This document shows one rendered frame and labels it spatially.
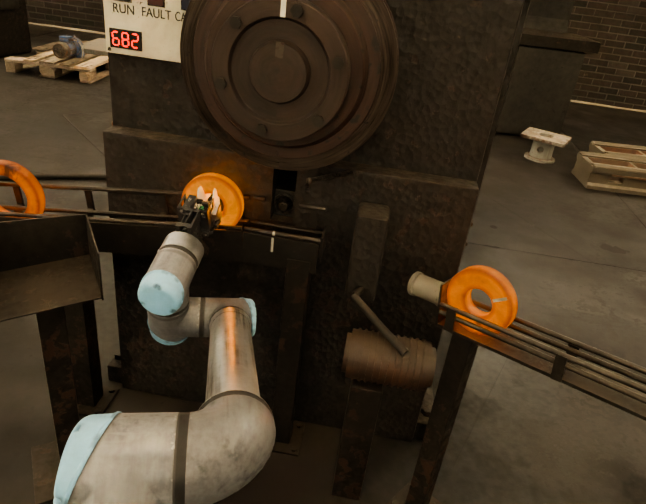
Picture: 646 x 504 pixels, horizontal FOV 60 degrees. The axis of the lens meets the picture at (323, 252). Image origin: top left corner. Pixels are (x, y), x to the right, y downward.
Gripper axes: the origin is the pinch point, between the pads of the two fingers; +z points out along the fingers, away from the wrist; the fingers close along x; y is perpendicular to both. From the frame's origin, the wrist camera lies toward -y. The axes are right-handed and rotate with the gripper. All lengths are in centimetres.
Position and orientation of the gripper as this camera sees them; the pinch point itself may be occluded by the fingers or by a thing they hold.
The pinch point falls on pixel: (212, 196)
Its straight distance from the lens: 143.7
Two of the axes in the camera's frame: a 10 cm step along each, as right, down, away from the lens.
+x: -9.9, -1.6, 0.7
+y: 0.6, -7.1, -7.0
